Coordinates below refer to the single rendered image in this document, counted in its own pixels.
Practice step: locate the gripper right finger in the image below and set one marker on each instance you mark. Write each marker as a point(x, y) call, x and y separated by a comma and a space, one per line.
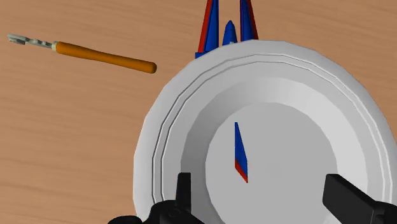
point(350, 198)

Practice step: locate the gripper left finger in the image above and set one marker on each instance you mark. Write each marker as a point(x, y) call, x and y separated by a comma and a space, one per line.
point(183, 192)

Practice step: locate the white round plate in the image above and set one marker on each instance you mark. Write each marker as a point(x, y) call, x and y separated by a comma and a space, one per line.
point(279, 130)

